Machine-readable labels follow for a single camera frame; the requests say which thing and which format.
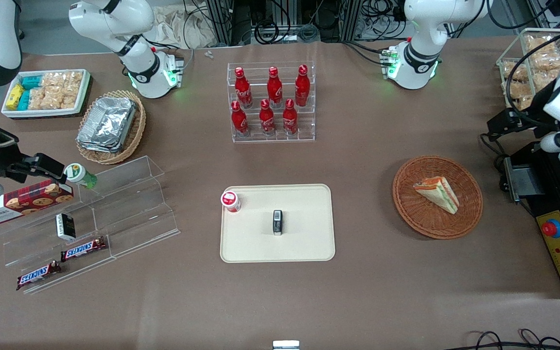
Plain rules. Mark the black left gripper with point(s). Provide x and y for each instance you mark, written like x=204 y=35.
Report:
x=528 y=118

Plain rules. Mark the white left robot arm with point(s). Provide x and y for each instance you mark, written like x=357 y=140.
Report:
x=416 y=58

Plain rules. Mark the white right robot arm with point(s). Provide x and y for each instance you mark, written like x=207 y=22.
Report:
x=149 y=73

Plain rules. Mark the white rectangular snack tray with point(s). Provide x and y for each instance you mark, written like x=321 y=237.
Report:
x=83 y=97

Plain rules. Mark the triangular wrapped sandwich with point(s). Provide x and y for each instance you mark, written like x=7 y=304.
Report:
x=439 y=193

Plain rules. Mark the light wicker basket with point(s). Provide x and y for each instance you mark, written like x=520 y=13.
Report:
x=136 y=131

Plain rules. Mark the brown wicker basket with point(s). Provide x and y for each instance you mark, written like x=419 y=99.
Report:
x=426 y=218

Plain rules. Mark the beige plastic tray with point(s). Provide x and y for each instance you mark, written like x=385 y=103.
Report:
x=304 y=238

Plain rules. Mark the fried snack bag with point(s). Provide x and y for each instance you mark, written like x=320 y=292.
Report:
x=548 y=62
x=541 y=44
x=518 y=95
x=516 y=72

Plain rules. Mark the red tartan cookie box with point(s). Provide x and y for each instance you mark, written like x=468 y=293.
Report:
x=17 y=204

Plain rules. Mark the green bottle with white cap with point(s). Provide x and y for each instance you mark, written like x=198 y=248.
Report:
x=79 y=175

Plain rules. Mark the small black white box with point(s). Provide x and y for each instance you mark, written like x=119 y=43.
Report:
x=66 y=226

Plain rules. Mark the black yellow control box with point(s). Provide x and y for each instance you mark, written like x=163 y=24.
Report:
x=547 y=184

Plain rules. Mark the teal snack packet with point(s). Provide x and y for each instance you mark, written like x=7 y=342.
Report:
x=24 y=100
x=31 y=82

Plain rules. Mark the clear rice cracker bag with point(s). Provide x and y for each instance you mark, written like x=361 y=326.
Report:
x=62 y=80
x=44 y=98
x=71 y=98

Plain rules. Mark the yellow snack packet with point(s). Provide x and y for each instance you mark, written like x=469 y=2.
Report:
x=14 y=97

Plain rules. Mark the stacked aluminium foil containers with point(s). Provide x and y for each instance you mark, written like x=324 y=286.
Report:
x=107 y=124

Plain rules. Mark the Snickers chocolate bar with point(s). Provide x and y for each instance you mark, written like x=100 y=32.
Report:
x=83 y=249
x=38 y=275

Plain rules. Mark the clear acrylic stepped shelf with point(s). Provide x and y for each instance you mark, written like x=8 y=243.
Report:
x=129 y=209

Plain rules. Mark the red emergency stop button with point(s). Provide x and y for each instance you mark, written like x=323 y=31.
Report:
x=551 y=228

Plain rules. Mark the red bottle with white cap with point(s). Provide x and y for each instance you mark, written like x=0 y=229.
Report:
x=230 y=201

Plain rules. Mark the beige crumpled cloth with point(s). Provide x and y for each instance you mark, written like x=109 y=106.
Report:
x=178 y=26

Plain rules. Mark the clear acrylic bottle rack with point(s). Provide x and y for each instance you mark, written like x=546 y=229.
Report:
x=304 y=126

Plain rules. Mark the red cola bottle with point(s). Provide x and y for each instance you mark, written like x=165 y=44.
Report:
x=289 y=118
x=239 y=120
x=274 y=88
x=266 y=119
x=242 y=90
x=302 y=87

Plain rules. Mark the small white grey device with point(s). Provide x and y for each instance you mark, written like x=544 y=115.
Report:
x=286 y=345

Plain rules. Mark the grey metal bracket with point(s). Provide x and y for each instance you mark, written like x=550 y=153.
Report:
x=520 y=180

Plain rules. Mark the aluminium frame rack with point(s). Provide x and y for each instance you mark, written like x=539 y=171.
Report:
x=224 y=22

